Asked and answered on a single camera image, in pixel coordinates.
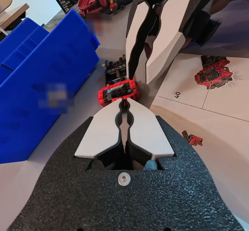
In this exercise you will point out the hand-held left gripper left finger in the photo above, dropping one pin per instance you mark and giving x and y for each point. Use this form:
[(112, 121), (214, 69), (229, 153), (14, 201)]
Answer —
[(101, 133)]

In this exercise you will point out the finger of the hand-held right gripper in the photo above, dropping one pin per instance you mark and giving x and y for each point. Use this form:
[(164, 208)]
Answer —
[(132, 40), (167, 46)]

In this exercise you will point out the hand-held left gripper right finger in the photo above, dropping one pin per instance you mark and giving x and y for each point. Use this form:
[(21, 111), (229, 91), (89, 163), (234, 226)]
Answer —
[(149, 135)]

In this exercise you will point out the red and black lego car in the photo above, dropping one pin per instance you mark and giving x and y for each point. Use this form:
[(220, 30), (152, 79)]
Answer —
[(116, 91)]

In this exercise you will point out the lego instruction booklet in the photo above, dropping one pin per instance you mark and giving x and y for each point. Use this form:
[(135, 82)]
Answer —
[(223, 102)]

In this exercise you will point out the blue storage bin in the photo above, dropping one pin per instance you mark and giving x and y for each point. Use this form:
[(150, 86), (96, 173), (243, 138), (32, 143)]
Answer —
[(48, 69)]

